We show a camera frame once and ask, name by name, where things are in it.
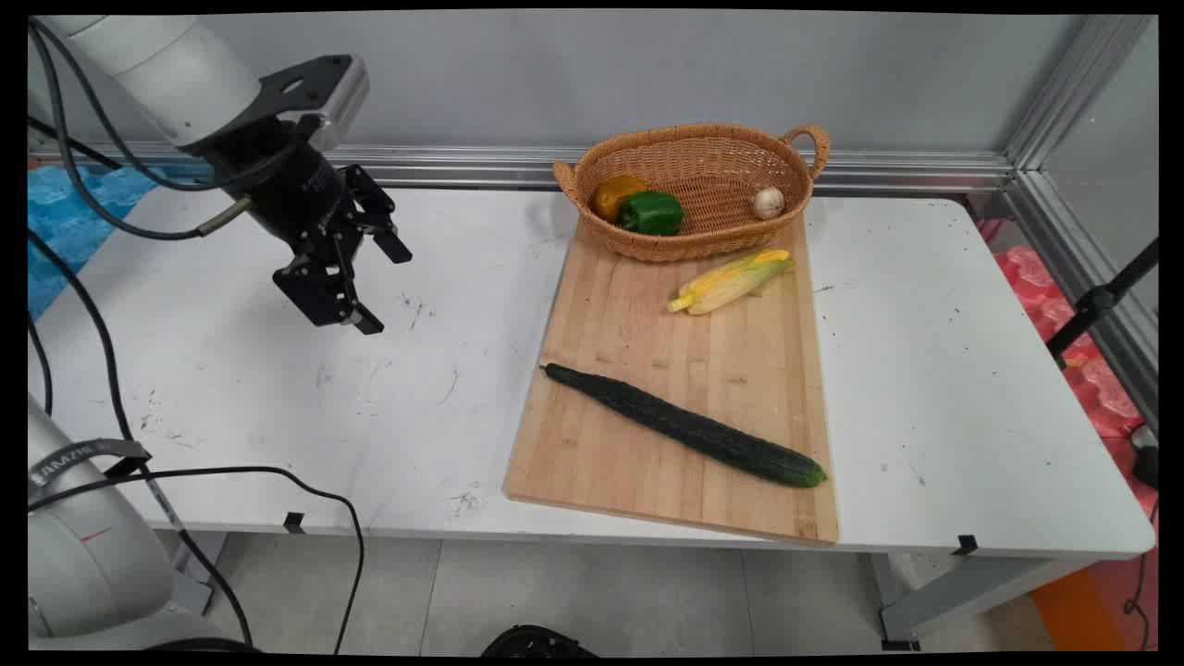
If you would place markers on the bamboo cutting board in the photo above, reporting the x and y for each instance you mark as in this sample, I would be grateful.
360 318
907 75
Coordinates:
666 388

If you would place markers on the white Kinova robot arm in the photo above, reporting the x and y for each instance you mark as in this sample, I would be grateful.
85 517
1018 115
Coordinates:
166 74

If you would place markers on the side aluminium frame rail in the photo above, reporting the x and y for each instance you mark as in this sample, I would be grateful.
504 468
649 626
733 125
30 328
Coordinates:
1082 277

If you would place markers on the black tripod stand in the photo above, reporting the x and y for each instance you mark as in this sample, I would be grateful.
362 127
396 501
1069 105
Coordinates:
1096 301

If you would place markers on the woven wicker basket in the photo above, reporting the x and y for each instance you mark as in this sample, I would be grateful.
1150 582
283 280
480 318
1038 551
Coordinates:
712 176

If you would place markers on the black round object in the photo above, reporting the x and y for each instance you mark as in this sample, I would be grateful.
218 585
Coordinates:
536 641

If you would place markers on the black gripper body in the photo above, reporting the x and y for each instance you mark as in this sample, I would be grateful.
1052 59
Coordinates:
291 190

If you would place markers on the white garlic bulb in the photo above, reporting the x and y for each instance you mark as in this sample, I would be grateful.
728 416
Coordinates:
768 203

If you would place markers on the black table edge clip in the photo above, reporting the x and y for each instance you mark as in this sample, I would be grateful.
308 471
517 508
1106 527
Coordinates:
293 523
966 545

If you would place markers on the long dark green cucumber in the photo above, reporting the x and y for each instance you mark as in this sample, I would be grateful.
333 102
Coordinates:
684 427

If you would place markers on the red bubble wrap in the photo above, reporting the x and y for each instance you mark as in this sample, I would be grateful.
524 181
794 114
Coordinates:
1105 388

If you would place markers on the grey table leg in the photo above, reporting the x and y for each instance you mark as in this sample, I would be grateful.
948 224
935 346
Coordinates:
962 592

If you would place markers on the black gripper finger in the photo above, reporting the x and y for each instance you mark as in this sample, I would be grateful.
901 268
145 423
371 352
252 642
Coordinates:
379 217
324 291

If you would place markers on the green bell pepper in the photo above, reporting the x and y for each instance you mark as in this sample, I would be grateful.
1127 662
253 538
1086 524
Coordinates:
652 213

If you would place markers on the horizontal aluminium frame rail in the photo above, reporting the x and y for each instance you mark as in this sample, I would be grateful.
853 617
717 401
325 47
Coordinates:
647 166

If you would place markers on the blue bubble wrap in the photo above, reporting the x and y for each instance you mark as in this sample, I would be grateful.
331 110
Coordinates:
69 217

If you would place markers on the yellow corn cob with husk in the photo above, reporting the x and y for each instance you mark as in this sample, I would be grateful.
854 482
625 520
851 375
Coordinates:
731 282

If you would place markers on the small black device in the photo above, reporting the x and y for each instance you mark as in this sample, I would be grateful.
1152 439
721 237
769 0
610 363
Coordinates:
1147 462

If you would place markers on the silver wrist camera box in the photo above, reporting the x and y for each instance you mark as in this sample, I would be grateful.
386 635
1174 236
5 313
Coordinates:
338 88

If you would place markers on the upright aluminium frame post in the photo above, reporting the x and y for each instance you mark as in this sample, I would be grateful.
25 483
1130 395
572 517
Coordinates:
1073 92

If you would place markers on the yellow bell pepper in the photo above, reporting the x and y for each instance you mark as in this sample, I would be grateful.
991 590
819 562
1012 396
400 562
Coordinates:
612 194

